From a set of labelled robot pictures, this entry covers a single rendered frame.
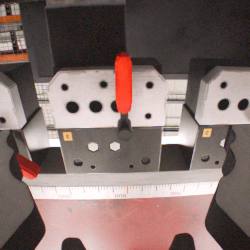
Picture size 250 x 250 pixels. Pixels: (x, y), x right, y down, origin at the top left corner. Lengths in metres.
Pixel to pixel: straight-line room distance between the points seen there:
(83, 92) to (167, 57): 0.60
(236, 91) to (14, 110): 0.30
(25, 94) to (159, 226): 0.36
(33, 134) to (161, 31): 0.61
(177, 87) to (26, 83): 4.47
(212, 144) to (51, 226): 0.35
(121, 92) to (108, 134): 0.09
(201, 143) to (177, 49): 0.56
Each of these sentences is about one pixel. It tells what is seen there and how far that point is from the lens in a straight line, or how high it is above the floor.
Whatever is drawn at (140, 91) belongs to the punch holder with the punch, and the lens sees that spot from 0.24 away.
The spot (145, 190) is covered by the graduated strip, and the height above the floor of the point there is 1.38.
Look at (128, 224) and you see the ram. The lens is 0.42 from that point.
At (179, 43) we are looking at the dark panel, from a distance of 0.81.
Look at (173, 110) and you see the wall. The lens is 4.88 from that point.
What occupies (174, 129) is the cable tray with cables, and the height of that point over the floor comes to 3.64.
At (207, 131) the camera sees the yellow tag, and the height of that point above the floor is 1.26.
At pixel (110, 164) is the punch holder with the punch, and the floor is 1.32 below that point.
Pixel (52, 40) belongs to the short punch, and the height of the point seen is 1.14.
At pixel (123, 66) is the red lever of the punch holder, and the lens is 0.19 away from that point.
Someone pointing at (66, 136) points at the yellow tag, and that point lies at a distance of 0.28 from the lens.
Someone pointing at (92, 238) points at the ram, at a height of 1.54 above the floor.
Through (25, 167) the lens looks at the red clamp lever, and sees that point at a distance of 0.29.
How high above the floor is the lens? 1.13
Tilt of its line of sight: 29 degrees up
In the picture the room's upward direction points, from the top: 179 degrees clockwise
